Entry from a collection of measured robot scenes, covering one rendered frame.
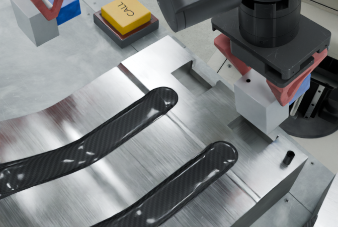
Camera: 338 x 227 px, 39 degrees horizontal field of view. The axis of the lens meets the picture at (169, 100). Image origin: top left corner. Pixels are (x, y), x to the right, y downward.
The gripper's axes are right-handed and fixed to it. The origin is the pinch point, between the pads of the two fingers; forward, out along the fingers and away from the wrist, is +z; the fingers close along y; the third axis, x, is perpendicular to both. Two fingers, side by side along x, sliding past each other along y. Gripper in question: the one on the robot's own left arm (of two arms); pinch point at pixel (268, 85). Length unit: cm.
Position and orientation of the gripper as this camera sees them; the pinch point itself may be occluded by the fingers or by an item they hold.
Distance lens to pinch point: 54.9
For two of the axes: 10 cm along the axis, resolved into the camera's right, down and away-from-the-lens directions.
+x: 7.6, -5.8, 2.9
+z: 1.6, 6.0, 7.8
